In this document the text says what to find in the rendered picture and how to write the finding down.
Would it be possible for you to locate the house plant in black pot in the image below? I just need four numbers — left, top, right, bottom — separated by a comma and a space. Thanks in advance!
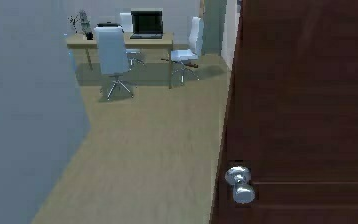
67, 9, 94, 41

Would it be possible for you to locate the light wooden desk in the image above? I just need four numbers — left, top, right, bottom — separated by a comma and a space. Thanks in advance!
65, 31, 175, 90

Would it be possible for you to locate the black open laptop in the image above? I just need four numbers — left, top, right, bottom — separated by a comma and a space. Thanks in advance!
129, 10, 164, 40

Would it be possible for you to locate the silver round door knob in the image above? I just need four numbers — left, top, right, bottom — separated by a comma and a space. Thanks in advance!
224, 165, 256, 205

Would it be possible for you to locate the dark brown wooden door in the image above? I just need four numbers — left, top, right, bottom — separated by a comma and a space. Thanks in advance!
209, 0, 358, 224

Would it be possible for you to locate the white swivel office chair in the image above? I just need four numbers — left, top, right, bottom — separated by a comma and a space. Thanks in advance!
169, 16, 205, 85
93, 26, 136, 101

